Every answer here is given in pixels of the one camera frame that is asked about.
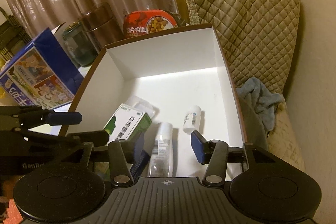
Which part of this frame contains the white cream tube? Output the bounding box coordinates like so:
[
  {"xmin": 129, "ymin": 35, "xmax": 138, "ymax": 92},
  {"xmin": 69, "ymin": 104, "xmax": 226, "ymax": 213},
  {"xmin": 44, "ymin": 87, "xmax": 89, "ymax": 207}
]
[{"xmin": 148, "ymin": 122, "xmax": 174, "ymax": 177}]

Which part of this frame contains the green throat spray box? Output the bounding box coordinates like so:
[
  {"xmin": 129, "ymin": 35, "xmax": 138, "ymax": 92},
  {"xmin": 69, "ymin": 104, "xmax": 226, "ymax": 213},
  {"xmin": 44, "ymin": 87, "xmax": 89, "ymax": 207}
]
[{"xmin": 104, "ymin": 103, "xmax": 152, "ymax": 143}]

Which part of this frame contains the white pill bottle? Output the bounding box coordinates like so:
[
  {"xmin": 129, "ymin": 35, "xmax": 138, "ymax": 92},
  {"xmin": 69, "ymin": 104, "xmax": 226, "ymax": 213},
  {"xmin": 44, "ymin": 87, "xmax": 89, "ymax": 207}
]
[{"xmin": 183, "ymin": 105, "xmax": 201, "ymax": 134}]

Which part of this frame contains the quilted beige chair cover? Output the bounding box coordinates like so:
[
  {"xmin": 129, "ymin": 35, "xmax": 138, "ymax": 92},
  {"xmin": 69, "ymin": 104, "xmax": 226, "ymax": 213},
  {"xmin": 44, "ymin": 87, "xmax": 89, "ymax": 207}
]
[{"xmin": 186, "ymin": 0, "xmax": 300, "ymax": 93}]

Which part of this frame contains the green glass jar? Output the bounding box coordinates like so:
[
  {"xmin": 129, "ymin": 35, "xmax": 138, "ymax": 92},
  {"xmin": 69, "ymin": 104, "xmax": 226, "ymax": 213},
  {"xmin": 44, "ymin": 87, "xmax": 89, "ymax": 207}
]
[{"xmin": 62, "ymin": 22, "xmax": 98, "ymax": 67}]

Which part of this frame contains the brown thermos jar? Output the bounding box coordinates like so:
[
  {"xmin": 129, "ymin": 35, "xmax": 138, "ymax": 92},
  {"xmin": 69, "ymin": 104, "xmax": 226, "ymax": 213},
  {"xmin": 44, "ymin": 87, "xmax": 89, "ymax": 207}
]
[{"xmin": 80, "ymin": 2, "xmax": 124, "ymax": 52}]

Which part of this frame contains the blue milk carton box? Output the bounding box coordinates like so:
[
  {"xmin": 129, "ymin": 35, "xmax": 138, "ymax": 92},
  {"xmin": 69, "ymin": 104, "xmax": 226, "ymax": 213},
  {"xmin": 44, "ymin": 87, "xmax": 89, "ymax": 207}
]
[{"xmin": 1, "ymin": 28, "xmax": 84, "ymax": 109}]

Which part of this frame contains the blue towel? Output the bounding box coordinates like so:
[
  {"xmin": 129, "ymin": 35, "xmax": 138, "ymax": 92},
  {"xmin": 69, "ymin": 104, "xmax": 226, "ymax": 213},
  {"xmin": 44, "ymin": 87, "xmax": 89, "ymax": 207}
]
[{"xmin": 236, "ymin": 77, "xmax": 284, "ymax": 135}]

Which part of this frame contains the red instant rice bowl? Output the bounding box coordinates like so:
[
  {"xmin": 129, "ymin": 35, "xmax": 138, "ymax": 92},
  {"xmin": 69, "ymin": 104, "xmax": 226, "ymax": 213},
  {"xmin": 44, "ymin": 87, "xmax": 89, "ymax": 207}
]
[{"xmin": 123, "ymin": 10, "xmax": 178, "ymax": 38}]

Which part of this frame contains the blue medicine box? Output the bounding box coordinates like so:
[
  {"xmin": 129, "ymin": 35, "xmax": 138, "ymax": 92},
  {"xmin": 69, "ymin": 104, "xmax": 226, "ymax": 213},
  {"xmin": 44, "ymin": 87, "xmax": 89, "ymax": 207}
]
[{"xmin": 130, "ymin": 150, "xmax": 150, "ymax": 180}]

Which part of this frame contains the brown shoe box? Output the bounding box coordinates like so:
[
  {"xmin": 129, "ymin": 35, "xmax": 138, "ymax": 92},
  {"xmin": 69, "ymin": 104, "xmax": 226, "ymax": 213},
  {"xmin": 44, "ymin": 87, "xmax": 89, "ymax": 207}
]
[{"xmin": 59, "ymin": 24, "xmax": 245, "ymax": 177}]

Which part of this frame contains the clear plastic case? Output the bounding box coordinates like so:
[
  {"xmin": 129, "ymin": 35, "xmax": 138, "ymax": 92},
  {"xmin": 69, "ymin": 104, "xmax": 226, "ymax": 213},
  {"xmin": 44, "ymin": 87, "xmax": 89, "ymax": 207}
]
[{"xmin": 125, "ymin": 96, "xmax": 158, "ymax": 119}]

